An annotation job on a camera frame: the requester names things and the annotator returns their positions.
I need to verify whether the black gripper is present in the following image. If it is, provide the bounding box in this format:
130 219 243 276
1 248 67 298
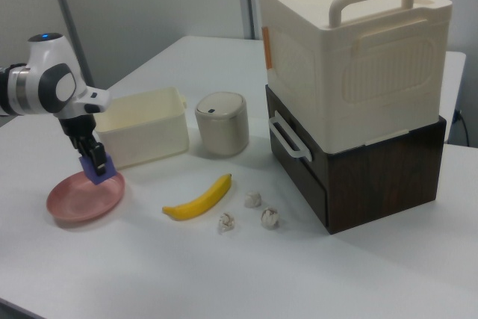
57 112 108 178

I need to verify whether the purple cube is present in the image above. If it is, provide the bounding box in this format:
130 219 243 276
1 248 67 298
78 154 117 186

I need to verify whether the pink plate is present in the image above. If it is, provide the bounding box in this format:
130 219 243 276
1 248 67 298
46 170 126 223

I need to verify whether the open cream plastic bin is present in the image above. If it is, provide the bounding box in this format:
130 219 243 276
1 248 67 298
93 87 190 170

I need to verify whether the yellow banana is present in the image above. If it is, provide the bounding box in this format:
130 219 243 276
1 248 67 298
161 173 233 222

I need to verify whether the small beige lidded trash can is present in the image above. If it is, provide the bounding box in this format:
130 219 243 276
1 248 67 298
194 91 250 158

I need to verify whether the ragged crumpled white paper ball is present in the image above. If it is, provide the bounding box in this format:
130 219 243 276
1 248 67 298
217 211 237 235

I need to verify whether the dark brown wooden drawer box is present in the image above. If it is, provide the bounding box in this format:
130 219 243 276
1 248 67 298
264 84 448 236

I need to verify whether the cream storage box with handles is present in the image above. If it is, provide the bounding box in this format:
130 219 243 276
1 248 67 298
257 0 453 154

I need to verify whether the black power cable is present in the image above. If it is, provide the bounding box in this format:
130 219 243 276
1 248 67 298
453 108 470 146

